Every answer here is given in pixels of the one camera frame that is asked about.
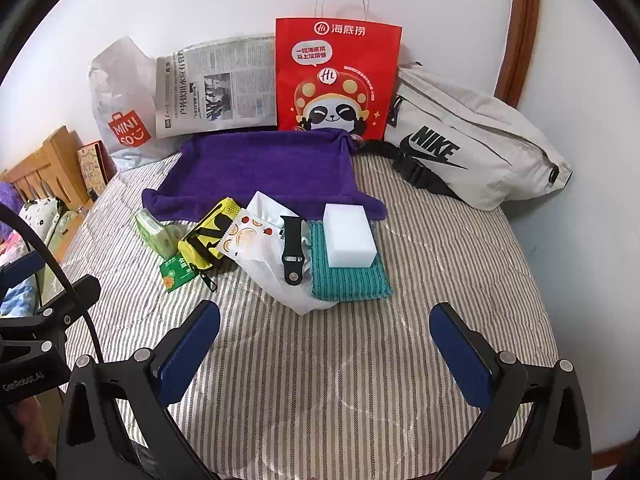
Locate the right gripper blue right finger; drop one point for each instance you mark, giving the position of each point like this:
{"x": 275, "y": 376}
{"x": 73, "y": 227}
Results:
{"x": 469, "y": 357}

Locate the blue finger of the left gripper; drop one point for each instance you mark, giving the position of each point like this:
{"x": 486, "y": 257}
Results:
{"x": 17, "y": 271}

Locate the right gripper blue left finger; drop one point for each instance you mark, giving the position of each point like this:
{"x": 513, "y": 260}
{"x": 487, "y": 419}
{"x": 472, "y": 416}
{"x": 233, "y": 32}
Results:
{"x": 179, "y": 354}

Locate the green fruit snack packet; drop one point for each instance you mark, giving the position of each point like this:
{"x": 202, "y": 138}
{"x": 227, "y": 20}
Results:
{"x": 176, "y": 272}

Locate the yellow black pouch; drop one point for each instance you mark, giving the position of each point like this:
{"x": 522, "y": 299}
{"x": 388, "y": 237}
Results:
{"x": 199, "y": 247}

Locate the green tissue pack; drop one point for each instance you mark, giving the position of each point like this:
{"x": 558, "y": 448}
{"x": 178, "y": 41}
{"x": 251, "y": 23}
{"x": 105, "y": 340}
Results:
{"x": 160, "y": 237}

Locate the white glove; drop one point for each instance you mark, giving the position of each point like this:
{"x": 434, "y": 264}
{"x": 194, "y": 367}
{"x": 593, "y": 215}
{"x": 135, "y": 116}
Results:
{"x": 270, "y": 274}

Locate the fruit print wipe packet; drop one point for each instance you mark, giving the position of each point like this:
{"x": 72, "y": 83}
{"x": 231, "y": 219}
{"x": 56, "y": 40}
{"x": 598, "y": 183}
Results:
{"x": 250, "y": 238}

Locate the teal knitted cloth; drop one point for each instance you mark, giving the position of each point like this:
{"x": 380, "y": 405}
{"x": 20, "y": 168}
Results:
{"x": 344, "y": 284}

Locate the white sponge block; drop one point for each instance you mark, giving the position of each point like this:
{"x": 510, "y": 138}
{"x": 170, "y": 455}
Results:
{"x": 348, "y": 236}

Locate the wooden chair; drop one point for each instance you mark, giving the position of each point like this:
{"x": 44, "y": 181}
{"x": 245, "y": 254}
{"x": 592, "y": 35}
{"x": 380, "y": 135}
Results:
{"x": 51, "y": 171}

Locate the striped mattress cover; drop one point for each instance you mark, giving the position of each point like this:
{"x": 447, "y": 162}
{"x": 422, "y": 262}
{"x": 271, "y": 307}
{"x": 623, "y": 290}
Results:
{"x": 358, "y": 391}

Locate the patterned book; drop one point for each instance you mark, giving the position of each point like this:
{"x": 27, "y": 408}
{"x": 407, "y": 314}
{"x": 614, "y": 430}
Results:
{"x": 96, "y": 167}

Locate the white Miniso plastic bag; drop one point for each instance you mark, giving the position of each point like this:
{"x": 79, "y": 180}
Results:
{"x": 123, "y": 82}

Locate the beige Nike waist bag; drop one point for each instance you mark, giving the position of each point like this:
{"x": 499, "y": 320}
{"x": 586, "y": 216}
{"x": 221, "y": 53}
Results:
{"x": 459, "y": 142}

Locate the purple towel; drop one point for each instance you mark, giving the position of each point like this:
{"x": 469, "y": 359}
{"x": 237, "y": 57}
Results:
{"x": 303, "y": 171}

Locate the folded newspaper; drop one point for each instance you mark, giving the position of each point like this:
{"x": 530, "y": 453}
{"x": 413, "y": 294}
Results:
{"x": 217, "y": 85}

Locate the red panda paper bag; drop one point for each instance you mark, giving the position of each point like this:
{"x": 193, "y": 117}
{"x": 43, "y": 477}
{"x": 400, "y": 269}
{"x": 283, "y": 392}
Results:
{"x": 335, "y": 72}

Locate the brown wooden door frame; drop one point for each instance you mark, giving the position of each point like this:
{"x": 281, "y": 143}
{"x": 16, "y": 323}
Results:
{"x": 520, "y": 41}

